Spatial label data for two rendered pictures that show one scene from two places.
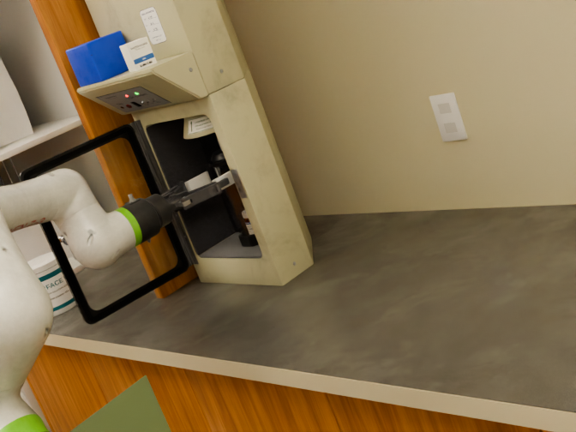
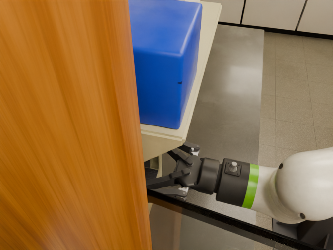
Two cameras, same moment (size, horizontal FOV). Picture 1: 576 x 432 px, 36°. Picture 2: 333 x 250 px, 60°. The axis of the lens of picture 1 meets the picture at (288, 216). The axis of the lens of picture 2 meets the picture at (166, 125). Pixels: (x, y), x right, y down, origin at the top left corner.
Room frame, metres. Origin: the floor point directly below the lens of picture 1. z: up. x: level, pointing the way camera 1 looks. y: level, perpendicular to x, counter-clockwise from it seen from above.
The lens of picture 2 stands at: (2.24, 0.50, 1.73)
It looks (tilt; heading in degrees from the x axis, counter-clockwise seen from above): 47 degrees down; 234
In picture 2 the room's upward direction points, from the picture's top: straight up
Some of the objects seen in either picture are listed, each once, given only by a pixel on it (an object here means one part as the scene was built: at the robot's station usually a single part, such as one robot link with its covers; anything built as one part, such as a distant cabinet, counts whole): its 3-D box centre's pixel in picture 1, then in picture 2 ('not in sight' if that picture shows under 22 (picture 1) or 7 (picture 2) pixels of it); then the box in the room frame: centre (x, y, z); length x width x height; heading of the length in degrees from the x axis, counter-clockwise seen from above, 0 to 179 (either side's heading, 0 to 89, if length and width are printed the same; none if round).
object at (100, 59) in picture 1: (100, 58); (144, 59); (2.10, 0.28, 1.56); 0.10 x 0.10 x 0.09; 39
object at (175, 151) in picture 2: (195, 195); (174, 153); (1.98, 0.18, 1.20); 0.11 x 0.01 x 0.04; 94
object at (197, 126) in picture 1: (214, 114); not in sight; (2.11, 0.08, 1.34); 0.18 x 0.18 x 0.05
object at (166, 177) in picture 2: (176, 196); (164, 181); (2.04, 0.23, 1.20); 0.11 x 0.01 x 0.04; 161
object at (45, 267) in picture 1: (50, 284); not in sight; (2.42, 0.69, 1.02); 0.13 x 0.13 x 0.15
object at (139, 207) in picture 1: (139, 219); (231, 180); (1.93, 0.31, 1.21); 0.09 x 0.06 x 0.12; 37
